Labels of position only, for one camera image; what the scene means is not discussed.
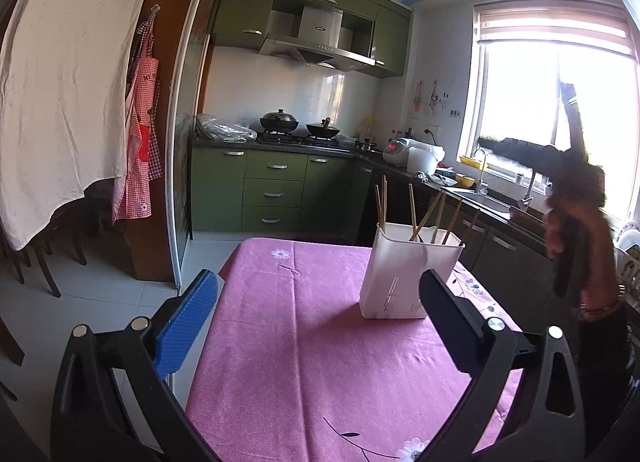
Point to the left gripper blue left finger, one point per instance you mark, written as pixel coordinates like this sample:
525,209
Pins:
179,320

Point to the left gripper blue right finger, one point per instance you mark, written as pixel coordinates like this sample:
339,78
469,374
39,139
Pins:
456,320

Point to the chrome kitchen faucet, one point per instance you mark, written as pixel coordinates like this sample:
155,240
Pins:
481,187

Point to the green kitchen cabinets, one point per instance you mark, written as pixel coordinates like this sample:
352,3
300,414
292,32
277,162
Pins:
272,192

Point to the person's right hand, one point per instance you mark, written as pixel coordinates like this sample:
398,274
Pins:
579,238

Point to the white plastic utensil holder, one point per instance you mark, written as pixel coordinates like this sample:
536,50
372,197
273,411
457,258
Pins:
390,288

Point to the dark lower cabinets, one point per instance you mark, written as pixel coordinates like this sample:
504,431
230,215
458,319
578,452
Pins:
506,258

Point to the purple floral tablecloth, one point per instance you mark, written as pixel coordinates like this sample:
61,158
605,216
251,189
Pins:
291,371

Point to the dark wooden chair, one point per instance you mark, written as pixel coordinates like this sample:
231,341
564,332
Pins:
89,216

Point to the red checkered apron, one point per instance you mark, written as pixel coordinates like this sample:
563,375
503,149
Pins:
132,192

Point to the white rice cooker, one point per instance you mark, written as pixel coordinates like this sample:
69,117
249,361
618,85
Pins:
413,155

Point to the plastic bag on counter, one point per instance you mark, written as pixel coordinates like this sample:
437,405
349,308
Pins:
222,130

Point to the black wok with lid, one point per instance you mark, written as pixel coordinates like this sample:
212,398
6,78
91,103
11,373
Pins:
278,122

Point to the white hanging cloth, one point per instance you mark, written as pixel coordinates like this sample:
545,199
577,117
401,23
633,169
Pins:
63,113

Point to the steel range hood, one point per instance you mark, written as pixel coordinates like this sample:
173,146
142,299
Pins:
317,37

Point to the green upper cabinets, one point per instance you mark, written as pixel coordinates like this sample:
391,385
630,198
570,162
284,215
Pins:
368,36

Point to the sliding door frame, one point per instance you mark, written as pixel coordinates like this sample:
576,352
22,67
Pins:
185,88

